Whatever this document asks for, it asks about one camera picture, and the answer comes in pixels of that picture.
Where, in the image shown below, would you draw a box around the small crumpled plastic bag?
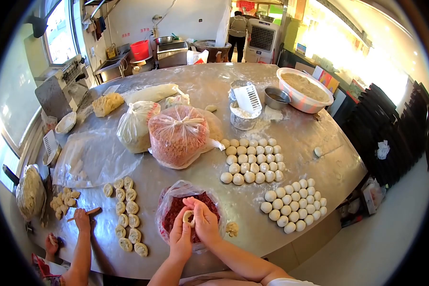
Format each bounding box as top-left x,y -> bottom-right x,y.
165,94 -> 191,109

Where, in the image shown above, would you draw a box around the window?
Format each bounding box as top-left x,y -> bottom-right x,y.
41,0 -> 82,66

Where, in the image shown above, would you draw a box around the metal box appliance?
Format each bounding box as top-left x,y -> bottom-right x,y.
156,41 -> 189,69

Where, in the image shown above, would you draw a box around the person's right fingers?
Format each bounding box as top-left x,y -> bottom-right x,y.
182,196 -> 212,215

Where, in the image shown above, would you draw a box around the clear bag of beige filling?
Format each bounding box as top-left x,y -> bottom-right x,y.
200,108 -> 225,143

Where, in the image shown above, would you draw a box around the open bag of red filling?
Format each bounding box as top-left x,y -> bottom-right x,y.
155,180 -> 227,252

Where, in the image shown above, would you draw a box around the bag of shredded dough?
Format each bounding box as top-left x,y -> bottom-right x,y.
16,164 -> 47,222

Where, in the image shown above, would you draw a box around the metal sink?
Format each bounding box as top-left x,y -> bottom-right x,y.
94,50 -> 132,85

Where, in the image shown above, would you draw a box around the pink basin of filling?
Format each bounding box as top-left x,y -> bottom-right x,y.
276,67 -> 334,114

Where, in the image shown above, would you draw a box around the tied bag of reddish mince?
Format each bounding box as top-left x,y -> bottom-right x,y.
148,105 -> 226,170

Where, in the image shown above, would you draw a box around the white air cooler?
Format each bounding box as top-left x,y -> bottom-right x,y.
244,18 -> 280,64

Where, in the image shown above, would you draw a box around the yellow dough lump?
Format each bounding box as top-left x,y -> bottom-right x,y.
92,92 -> 125,118

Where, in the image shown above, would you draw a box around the crumpled white paper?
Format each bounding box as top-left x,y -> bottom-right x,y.
376,140 -> 391,160

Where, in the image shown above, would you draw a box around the person's left hand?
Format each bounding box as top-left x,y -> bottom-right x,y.
168,206 -> 194,263

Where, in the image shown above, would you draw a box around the red bucket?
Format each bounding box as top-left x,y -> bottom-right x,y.
130,40 -> 150,61

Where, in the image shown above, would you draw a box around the dough sheeter machine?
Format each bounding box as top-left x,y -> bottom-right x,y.
34,54 -> 91,121

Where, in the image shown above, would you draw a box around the white plastic scraper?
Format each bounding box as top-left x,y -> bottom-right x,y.
233,84 -> 263,115
43,129 -> 58,155

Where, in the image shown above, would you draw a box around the white group of dough balls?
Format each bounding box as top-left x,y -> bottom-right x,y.
260,178 -> 328,234

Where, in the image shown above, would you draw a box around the wooden rolling pin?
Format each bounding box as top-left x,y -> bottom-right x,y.
67,207 -> 102,223

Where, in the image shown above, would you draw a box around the metal flour pot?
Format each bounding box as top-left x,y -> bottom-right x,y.
229,80 -> 262,131

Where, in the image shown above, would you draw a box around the round dark stove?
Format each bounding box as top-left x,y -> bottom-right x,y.
194,40 -> 232,63

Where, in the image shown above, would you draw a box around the person's left fingers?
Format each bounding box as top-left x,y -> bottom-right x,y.
173,207 -> 190,226

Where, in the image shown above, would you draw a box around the tied bag of pale filling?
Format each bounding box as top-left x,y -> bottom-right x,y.
116,101 -> 161,154

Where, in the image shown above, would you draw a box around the pile of small dough pieces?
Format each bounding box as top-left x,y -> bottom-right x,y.
50,187 -> 81,221

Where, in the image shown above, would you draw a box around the long dough in plastic wrap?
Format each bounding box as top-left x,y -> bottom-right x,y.
123,83 -> 186,105

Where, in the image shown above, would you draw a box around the small metal bowl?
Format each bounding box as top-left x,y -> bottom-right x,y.
264,86 -> 292,111

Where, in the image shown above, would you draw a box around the white shallow bowl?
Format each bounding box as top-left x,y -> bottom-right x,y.
55,111 -> 77,135

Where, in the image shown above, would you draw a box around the pile of bags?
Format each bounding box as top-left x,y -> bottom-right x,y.
338,176 -> 387,228

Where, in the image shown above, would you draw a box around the stack of black trays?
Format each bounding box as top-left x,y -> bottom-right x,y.
332,81 -> 429,187

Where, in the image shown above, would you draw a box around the person's right hand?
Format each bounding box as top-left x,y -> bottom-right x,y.
182,196 -> 223,248

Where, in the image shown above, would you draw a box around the row of folded dough pastries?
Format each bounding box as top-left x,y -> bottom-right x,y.
103,176 -> 149,257

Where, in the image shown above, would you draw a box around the white plastic bag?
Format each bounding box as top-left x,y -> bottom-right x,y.
187,49 -> 209,66

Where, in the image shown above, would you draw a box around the person's body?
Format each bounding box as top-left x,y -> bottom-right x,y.
179,270 -> 320,286

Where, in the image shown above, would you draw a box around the clear plastic sheet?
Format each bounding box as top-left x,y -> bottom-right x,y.
52,128 -> 144,189

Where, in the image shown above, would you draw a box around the large group of dough balls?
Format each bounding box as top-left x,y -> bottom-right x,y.
220,138 -> 286,186

